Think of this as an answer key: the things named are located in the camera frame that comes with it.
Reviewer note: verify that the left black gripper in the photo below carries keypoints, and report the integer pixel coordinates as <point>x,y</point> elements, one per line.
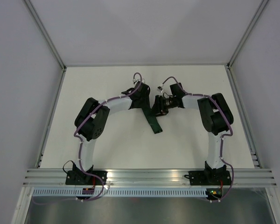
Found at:
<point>146,103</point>

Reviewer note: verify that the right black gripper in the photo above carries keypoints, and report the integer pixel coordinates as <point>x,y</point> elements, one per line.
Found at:
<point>161,109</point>

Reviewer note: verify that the dark green cloth napkin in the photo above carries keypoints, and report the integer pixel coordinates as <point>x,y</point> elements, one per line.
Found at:
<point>151,119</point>

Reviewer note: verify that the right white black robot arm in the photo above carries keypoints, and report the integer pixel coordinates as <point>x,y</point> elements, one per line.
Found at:
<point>216,119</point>

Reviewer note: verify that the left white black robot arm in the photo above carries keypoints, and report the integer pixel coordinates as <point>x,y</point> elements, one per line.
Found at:
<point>90,124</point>

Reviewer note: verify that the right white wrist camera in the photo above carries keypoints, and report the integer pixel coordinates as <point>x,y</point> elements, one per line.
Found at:
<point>160,88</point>

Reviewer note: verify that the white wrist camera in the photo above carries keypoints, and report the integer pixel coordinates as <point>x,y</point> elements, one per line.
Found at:
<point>135,81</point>
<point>160,88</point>

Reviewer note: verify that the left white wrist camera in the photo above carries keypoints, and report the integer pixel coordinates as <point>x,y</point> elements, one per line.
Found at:
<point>135,81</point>

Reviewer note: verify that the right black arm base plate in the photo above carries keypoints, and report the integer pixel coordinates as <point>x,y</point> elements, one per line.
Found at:
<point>200,178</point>

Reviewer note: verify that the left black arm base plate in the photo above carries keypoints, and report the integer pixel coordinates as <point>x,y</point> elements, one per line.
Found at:
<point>73,178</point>

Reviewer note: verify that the aluminium mounting rail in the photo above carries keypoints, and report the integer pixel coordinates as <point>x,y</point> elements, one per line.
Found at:
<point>140,178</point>

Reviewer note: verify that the right aluminium frame post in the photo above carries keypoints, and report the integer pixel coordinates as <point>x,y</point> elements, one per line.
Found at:
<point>252,24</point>

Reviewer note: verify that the aluminium frame post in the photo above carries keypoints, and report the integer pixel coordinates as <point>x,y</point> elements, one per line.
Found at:
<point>252,24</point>
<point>38,22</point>

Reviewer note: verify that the white slotted cable duct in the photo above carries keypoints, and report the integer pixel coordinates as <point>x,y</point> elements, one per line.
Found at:
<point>123,192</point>

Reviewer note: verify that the left aluminium frame post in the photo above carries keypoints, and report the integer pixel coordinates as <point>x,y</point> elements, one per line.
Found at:
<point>38,22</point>

